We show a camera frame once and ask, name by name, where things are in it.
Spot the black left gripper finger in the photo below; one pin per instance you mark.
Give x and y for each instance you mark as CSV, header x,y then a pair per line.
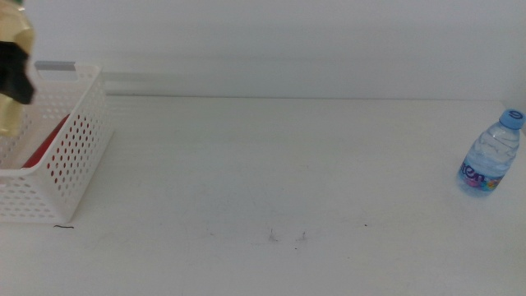
x,y
14,74

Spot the yellow tea bottle white cap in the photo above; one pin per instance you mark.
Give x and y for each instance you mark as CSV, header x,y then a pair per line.
x,y
12,24

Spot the red cola can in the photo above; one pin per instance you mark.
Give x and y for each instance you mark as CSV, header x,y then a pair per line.
x,y
41,150

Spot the clear water bottle blue cap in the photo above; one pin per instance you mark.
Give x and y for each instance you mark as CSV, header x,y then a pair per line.
x,y
489,156

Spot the white perforated plastic basket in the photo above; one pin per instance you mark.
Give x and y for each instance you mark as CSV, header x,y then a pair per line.
x,y
86,172

